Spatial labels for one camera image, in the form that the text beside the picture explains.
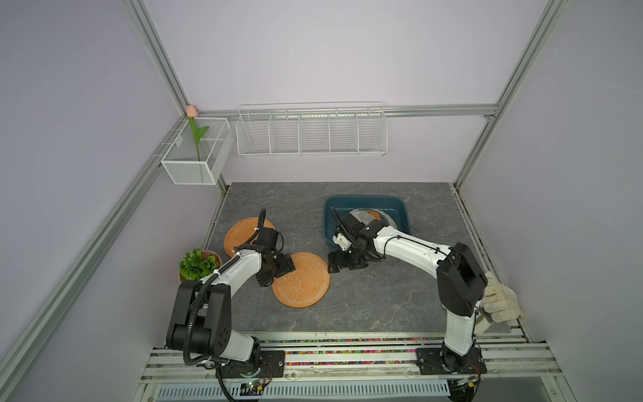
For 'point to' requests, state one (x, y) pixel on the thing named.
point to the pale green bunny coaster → (366, 215)
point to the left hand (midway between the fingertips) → (284, 273)
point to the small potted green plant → (198, 264)
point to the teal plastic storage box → (396, 205)
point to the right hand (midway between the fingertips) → (337, 267)
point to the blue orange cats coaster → (377, 214)
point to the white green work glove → (500, 301)
